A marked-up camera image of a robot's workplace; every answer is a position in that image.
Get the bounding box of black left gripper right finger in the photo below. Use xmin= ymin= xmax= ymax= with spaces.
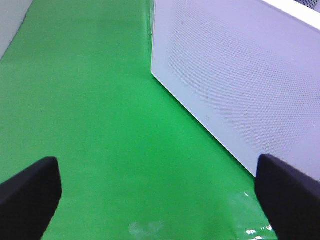
xmin=254 ymin=154 xmax=320 ymax=240

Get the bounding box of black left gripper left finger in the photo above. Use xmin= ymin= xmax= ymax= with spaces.
xmin=0 ymin=156 xmax=62 ymax=240

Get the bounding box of white microwave door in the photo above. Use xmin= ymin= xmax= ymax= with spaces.
xmin=151 ymin=0 xmax=320 ymax=180

